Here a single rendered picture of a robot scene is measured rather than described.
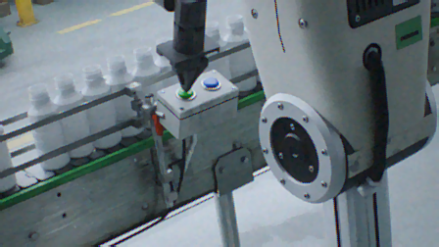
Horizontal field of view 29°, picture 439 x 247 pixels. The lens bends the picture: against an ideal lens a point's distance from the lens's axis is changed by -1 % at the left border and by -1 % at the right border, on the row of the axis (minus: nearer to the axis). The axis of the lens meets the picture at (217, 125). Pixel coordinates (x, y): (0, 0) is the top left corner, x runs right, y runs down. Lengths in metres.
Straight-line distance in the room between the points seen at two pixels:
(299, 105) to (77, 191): 0.69
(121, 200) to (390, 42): 0.81
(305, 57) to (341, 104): 0.08
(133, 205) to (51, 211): 0.19
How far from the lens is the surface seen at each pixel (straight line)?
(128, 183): 1.75
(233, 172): 1.89
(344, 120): 1.09
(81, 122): 1.69
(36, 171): 1.71
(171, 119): 1.62
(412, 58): 1.15
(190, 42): 1.52
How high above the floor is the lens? 1.68
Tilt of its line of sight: 23 degrees down
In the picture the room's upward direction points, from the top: 9 degrees counter-clockwise
